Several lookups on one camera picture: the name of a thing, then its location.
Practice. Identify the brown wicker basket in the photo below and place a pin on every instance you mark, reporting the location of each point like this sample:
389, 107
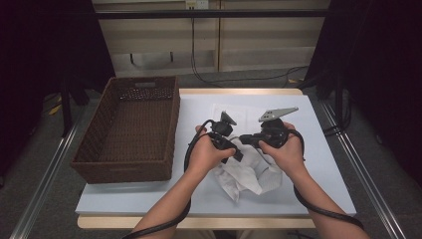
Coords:
132, 132

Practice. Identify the light wooden table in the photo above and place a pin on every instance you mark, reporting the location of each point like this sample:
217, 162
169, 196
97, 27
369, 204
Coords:
232, 91

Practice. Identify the black metal stand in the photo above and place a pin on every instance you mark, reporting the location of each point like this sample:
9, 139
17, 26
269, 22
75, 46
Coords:
338, 99
66, 109

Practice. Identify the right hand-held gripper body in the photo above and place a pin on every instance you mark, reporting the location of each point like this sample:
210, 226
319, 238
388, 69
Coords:
273, 132

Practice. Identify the dark curtain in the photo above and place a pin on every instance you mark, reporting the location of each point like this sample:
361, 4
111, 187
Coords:
33, 66
388, 83

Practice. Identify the white wall socket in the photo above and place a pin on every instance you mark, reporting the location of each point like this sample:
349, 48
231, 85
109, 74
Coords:
196, 4

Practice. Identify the metal floor rail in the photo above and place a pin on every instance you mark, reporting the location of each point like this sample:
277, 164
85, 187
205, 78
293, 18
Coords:
365, 176
43, 189

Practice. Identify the white cloth garment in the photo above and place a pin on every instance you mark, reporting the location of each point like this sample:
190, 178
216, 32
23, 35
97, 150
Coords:
242, 176

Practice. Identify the black horizontal bar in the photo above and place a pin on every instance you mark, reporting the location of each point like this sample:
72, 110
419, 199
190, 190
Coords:
212, 13

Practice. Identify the person's left hand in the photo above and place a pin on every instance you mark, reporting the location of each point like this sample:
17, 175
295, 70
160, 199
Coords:
204, 159

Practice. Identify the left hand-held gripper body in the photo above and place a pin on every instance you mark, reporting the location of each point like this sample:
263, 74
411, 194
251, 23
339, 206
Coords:
220, 131

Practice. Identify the person's right hand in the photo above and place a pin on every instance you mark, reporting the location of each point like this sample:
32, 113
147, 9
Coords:
288, 157

